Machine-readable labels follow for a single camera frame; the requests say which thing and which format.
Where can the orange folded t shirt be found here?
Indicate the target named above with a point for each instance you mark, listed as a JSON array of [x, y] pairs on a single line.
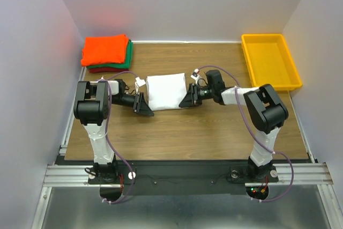
[[104, 50]]

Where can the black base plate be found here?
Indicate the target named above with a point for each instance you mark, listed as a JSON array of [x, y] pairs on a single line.
[[200, 177]]

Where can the red folded t shirt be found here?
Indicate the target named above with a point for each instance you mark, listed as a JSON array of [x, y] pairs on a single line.
[[106, 70]]

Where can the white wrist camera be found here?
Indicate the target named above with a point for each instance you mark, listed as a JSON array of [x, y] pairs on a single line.
[[139, 83], [196, 76]]

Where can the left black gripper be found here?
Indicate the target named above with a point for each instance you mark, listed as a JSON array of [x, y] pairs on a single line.
[[141, 106]]

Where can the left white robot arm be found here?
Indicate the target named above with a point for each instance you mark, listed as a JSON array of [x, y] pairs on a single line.
[[92, 108]]

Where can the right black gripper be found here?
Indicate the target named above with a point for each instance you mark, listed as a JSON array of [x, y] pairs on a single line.
[[191, 98]]

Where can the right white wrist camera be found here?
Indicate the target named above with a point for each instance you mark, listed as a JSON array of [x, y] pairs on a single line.
[[196, 76]]

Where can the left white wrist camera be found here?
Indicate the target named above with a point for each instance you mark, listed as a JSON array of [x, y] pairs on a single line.
[[139, 83]]

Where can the white t shirt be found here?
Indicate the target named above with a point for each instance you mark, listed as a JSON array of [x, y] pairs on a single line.
[[165, 92]]

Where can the yellow plastic tray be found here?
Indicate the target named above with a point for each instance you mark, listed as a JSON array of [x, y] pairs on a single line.
[[269, 61]]

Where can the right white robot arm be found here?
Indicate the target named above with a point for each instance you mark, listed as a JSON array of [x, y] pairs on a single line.
[[267, 113]]

